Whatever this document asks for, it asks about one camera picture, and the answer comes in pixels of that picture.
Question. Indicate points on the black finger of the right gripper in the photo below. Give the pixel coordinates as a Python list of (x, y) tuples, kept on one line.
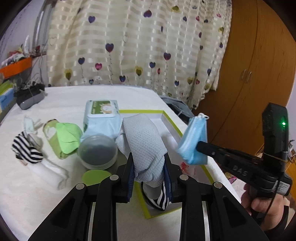
[(227, 158)]

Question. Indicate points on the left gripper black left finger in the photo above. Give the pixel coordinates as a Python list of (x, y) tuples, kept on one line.
[(89, 212)]

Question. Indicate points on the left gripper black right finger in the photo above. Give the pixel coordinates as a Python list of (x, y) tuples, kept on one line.
[(208, 211)]

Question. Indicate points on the blue face mask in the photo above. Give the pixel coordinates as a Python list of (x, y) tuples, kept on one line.
[(195, 132)]

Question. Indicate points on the white towel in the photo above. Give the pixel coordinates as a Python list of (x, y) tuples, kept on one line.
[(51, 173)]

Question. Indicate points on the green microfiber cloth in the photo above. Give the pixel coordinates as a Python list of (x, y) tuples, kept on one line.
[(68, 135)]

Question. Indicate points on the grey mesh cloth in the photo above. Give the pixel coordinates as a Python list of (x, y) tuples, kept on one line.
[(140, 137)]

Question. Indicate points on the black white striped sock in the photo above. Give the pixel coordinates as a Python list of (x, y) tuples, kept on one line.
[(24, 150), (155, 197)]

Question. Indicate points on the person's right hand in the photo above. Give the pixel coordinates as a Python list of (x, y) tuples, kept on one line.
[(274, 214)]

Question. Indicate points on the colourful quilt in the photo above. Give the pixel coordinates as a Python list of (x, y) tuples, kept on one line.
[(231, 178)]

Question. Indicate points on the round green lid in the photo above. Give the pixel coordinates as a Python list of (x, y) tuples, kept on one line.
[(93, 177)]

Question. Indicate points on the red printed plastic bag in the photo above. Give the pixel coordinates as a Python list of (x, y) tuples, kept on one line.
[(189, 170)]

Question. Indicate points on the clear round lidded container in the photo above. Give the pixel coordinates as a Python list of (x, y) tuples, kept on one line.
[(98, 152)]

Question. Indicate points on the green-edged white cardboard box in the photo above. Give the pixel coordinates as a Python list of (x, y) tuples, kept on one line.
[(171, 136)]

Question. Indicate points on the pile of clothes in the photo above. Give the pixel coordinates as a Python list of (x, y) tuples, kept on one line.
[(179, 108)]

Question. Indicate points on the white bed cover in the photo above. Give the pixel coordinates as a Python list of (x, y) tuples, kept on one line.
[(26, 199)]

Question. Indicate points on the green bottle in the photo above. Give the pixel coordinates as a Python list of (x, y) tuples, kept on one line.
[(49, 129)]

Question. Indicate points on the wooden wardrobe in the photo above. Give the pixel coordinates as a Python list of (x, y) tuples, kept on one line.
[(258, 67)]

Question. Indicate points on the wet wipes pack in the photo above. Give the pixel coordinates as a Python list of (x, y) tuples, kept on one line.
[(101, 117)]

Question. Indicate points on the white small sock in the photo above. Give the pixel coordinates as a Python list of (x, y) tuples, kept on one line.
[(30, 125)]

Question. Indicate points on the heart pattern curtain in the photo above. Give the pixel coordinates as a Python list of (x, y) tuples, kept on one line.
[(174, 48)]

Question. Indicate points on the black grey VR headset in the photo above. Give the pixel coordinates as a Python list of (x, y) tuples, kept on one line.
[(26, 98)]

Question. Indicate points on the blue tissue pack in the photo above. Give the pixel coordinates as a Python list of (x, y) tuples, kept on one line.
[(6, 98)]

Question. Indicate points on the green cardboard box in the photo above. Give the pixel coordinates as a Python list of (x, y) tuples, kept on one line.
[(5, 86)]

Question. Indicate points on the orange tray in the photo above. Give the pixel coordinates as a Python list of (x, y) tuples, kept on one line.
[(16, 68)]

